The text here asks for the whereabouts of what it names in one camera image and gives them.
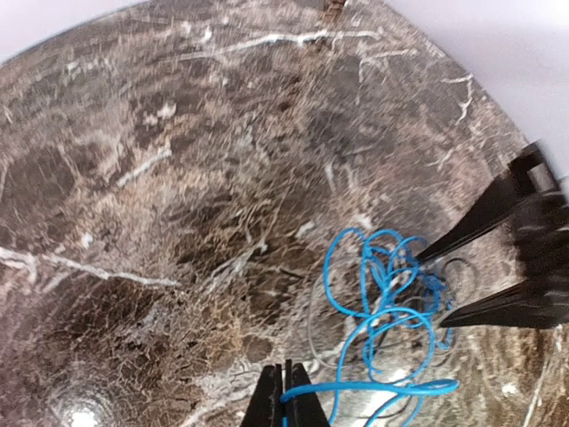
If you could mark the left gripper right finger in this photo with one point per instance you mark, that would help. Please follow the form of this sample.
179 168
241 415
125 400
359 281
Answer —
300 409

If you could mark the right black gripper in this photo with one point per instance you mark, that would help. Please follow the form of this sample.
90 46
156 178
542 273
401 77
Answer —
540 235

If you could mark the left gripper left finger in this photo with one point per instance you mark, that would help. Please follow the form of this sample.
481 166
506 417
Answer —
265 408

